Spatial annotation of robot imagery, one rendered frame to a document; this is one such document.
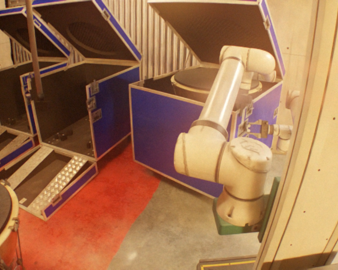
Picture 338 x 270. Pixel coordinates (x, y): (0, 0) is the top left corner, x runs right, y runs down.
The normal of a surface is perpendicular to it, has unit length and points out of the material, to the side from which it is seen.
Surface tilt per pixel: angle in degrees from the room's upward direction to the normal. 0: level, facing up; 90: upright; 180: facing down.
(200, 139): 27
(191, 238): 0
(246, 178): 90
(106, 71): 90
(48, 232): 0
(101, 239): 0
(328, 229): 90
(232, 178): 91
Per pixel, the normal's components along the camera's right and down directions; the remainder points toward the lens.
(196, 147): -0.18, -0.60
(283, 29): -0.30, 0.41
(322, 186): 0.04, 0.43
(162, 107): -0.62, 0.33
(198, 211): 0.01, -0.90
